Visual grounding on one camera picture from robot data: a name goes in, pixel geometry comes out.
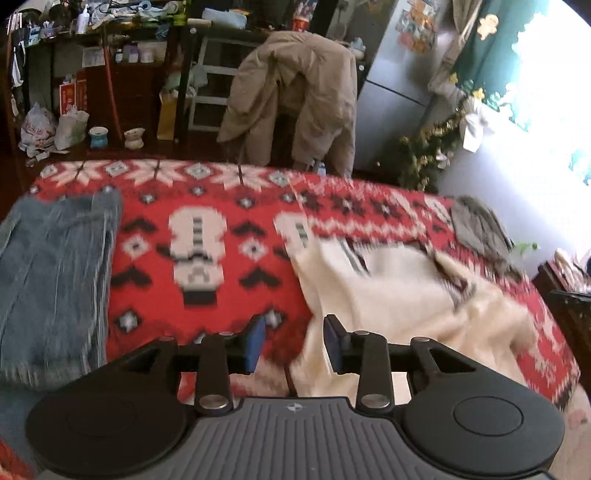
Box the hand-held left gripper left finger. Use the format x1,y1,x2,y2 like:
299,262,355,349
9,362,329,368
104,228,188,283
111,315,267,414

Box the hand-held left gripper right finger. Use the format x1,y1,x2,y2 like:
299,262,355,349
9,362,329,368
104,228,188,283
323,314,478,411

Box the cream knit striped vest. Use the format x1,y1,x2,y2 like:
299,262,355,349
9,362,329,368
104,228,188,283
288,240,541,400

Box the red patterned blanket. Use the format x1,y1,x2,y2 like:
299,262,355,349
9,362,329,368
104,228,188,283
0,159,583,480

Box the grey shirt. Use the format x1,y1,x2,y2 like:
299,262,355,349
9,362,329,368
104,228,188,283
450,196,525,278

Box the small christmas tree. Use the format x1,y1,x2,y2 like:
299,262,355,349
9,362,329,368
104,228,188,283
399,111,465,195

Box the blue jeans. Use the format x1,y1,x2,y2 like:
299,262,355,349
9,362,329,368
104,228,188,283
0,189,123,386

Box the dark wooden nightstand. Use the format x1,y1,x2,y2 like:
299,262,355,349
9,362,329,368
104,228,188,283
531,261,591,407

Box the yellow paper bag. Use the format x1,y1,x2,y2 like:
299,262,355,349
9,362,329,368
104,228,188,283
157,88,178,141

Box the cream cloth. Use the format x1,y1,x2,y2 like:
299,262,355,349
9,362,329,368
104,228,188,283
554,248,591,294

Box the white storage rack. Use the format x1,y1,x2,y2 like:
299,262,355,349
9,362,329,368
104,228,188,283
189,37,259,134

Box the beige puffer jacket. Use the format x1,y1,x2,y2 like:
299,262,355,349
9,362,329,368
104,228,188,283
217,31,358,178

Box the grey refrigerator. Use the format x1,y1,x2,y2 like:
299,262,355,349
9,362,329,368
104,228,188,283
353,0,462,178

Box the white ribbon bow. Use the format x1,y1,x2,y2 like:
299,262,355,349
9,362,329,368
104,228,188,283
462,99,495,153

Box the teal cloth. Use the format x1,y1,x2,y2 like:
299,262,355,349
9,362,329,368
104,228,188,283
166,69,208,93

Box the dark wooden drawer cabinet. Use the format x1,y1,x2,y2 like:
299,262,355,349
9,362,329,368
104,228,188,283
85,60,171,139

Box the white plastic bag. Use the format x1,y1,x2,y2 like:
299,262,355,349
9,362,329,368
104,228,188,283
55,108,89,151

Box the red printed plastic bag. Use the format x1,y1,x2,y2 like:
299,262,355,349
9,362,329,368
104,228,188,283
18,102,58,155

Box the red flat box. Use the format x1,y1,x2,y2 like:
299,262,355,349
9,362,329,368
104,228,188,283
59,80,88,116

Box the beige curtain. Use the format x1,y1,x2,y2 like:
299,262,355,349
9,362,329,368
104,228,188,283
427,0,476,93

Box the light blue box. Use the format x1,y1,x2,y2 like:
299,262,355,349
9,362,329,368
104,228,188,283
201,7,247,31

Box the green printed curtain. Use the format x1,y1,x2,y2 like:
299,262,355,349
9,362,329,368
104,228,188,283
455,0,591,185

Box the group of fridge magnets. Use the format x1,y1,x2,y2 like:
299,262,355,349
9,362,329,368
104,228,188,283
397,0,439,51

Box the cluttered shelf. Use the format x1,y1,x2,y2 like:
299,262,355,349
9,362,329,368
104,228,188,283
7,0,185,47

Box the red broom handle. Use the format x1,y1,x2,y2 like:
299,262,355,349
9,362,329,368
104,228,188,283
102,23,123,134

